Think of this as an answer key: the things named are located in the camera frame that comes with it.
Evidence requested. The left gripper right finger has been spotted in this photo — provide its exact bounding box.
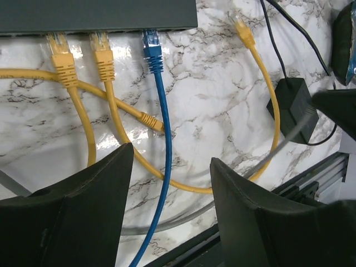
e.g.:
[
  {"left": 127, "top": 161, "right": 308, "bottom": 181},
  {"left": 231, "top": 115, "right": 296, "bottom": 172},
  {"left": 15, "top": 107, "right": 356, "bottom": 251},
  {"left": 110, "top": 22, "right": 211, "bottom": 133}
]
[{"left": 210, "top": 158, "right": 355, "bottom": 266}]

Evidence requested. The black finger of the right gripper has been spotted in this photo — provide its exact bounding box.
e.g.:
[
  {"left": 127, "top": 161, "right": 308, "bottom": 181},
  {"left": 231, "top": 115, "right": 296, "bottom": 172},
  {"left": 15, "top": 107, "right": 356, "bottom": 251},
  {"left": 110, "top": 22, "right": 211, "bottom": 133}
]
[{"left": 311, "top": 89, "right": 356, "bottom": 139}]

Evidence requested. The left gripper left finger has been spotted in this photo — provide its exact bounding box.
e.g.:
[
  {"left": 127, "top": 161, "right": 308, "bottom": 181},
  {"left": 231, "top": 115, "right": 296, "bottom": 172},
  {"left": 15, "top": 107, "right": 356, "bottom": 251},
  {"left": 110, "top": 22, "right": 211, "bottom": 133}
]
[{"left": 1, "top": 143, "right": 134, "bottom": 266}]

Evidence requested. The grey ethernet cable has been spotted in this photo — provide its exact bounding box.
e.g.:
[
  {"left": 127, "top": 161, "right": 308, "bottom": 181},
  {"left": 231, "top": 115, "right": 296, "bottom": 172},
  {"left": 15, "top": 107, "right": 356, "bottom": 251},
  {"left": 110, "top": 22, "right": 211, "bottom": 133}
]
[{"left": 0, "top": 111, "right": 318, "bottom": 236}]

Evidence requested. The yellow ethernet cable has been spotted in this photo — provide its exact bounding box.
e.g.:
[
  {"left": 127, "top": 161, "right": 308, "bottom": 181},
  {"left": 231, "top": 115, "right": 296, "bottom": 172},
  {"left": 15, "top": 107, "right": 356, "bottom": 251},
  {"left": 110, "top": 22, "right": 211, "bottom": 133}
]
[
  {"left": 89, "top": 12, "right": 281, "bottom": 194},
  {"left": 0, "top": 32, "right": 166, "bottom": 167}
]

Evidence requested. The blue ethernet cable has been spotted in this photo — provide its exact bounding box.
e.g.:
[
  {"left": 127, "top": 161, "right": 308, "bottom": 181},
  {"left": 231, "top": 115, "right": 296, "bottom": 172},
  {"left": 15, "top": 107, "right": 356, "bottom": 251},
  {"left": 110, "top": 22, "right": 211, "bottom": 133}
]
[{"left": 127, "top": 29, "right": 171, "bottom": 267}]

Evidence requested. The black network switch box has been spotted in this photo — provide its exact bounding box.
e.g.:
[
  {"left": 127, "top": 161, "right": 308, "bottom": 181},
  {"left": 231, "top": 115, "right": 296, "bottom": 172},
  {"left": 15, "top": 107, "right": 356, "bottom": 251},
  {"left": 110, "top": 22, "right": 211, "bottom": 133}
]
[{"left": 1, "top": 0, "right": 198, "bottom": 36}]

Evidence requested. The black power adapter brick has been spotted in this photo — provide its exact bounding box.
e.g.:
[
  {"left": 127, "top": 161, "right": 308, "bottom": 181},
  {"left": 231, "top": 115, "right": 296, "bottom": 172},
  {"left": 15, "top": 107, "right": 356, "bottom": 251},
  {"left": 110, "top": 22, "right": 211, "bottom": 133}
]
[{"left": 275, "top": 77, "right": 319, "bottom": 145}]

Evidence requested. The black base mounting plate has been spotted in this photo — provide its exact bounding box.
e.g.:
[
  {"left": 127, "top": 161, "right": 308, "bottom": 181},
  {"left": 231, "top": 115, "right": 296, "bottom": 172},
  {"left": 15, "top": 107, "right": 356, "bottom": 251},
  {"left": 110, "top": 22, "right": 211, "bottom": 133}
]
[{"left": 147, "top": 178, "right": 319, "bottom": 266}]

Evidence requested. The blue star shaped dish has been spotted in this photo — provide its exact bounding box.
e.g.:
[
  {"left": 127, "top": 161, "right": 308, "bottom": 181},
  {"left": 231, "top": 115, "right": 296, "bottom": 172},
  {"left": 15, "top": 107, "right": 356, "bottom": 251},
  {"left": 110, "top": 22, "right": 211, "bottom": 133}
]
[{"left": 330, "top": 1, "right": 355, "bottom": 86}]

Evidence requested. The aluminium rail frame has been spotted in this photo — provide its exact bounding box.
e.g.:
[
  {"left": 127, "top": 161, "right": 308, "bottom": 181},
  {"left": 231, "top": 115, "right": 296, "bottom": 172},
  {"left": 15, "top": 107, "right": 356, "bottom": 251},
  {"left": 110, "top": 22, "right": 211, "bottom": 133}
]
[{"left": 272, "top": 152, "right": 349, "bottom": 196}]

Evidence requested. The black power cord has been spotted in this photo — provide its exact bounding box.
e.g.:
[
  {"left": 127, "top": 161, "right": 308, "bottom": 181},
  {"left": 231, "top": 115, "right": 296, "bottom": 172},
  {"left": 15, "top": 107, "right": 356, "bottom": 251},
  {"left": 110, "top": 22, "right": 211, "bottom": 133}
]
[{"left": 260, "top": 0, "right": 338, "bottom": 147}]

